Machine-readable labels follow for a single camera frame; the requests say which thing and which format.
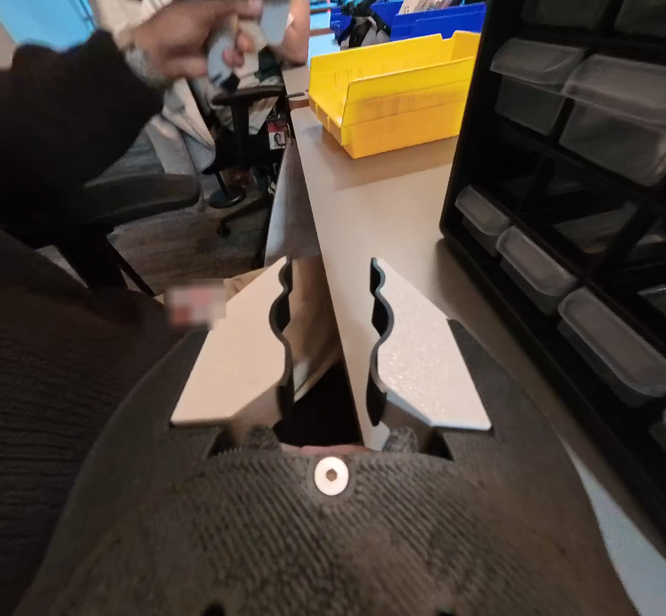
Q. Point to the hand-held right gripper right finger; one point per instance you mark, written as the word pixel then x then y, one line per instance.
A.
pixel 432 371

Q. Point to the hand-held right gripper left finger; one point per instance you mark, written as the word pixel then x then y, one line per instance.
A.
pixel 234 366

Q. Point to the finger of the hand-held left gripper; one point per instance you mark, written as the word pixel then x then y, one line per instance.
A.
pixel 276 23

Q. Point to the large yellow plastic bin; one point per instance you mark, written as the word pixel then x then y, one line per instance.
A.
pixel 395 106

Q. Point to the set of clear cabinet drawers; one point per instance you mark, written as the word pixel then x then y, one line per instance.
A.
pixel 614 340

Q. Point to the black drawer organizer cabinet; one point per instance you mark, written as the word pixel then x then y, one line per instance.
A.
pixel 468 106

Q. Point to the grey desk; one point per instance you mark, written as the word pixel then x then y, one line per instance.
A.
pixel 374 221

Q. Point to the person's left hand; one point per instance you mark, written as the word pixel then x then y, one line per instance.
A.
pixel 177 39

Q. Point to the blue plastic bin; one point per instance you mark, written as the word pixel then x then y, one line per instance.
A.
pixel 442 20
pixel 335 20

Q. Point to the black and white device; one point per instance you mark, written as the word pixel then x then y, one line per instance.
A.
pixel 364 2

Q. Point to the silver wristwatch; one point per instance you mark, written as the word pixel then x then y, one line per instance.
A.
pixel 138 65

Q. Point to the black swivel chair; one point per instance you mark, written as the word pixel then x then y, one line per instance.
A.
pixel 242 122

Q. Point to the person's black sweater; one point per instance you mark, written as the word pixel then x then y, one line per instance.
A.
pixel 52 392

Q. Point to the black office chair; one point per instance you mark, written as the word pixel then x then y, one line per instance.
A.
pixel 145 197

